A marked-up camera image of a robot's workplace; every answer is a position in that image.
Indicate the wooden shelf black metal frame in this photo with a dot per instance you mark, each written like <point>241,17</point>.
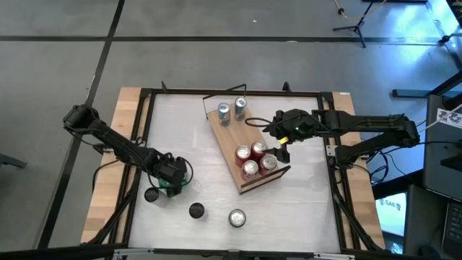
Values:
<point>234,133</point>

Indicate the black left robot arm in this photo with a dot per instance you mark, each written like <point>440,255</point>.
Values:
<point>108,139</point>

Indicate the black tripod stand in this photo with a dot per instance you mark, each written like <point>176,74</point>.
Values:
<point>357,27</point>

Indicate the grey desk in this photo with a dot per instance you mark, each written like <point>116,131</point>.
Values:
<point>440,159</point>

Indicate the green Sprite can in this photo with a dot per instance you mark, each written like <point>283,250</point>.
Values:
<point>237,218</point>
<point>164,184</point>

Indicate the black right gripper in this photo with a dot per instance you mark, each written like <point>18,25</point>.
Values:
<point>288,124</point>

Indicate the white printed sign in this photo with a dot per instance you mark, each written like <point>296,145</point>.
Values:
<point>391,216</point>

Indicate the white printed paper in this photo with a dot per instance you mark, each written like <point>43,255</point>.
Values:
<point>451,117</point>

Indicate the black keyboard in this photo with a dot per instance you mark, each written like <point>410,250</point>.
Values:
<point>455,227</point>

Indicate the grey furniture leg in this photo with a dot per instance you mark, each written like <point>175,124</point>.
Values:
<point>11,160</point>

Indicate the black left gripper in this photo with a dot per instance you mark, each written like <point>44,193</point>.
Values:
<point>173,168</point>

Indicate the black aluminium table frame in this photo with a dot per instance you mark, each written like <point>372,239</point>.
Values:
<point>180,91</point>

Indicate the small yellow tag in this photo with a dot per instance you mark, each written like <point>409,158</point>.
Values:
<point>284,140</point>

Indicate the blue silver Red Bull can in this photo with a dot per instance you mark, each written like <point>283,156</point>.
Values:
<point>224,117</point>
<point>240,112</point>

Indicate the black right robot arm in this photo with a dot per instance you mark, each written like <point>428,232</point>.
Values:
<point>361,122</point>

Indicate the black desk foot bar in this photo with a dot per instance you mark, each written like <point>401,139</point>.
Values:
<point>411,93</point>

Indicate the red Coca-Cola can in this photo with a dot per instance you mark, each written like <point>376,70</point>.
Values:
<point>249,168</point>
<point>243,152</point>
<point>259,147</point>
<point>268,162</point>

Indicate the silver camera mounting bar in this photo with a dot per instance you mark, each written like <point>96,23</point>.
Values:
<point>137,251</point>

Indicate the white glossy table sheet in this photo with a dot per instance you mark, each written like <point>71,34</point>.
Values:
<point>270,216</point>

